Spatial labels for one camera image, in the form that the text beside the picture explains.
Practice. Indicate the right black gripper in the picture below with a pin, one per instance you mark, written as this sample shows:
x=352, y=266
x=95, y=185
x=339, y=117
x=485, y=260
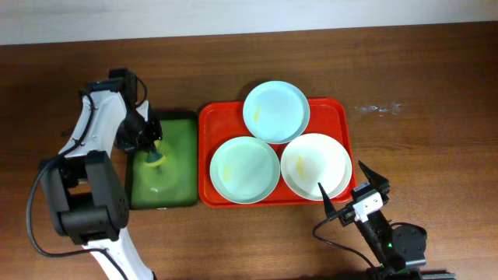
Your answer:
x=380, y=184

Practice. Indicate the red serving tray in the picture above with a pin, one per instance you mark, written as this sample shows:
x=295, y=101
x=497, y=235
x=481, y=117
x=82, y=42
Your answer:
x=222, y=121

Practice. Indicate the white plate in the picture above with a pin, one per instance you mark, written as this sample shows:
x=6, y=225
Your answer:
x=313, y=164

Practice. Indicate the light blue plate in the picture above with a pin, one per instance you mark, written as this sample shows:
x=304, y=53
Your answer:
x=276, y=112

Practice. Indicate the green water tray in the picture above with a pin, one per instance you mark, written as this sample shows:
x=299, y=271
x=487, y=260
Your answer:
x=174, y=182

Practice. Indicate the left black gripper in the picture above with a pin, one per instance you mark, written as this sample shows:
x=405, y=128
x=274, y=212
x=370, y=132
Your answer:
x=145, y=136

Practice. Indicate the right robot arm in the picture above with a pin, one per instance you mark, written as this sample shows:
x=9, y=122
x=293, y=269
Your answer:
x=399, y=247

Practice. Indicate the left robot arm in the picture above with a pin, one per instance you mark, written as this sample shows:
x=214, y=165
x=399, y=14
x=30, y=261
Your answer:
x=86, y=199

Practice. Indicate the yellow green sponge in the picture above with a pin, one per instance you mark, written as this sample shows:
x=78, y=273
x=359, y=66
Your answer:
x=158, y=155

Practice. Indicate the light green plate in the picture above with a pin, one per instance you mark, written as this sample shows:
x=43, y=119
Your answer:
x=244, y=170

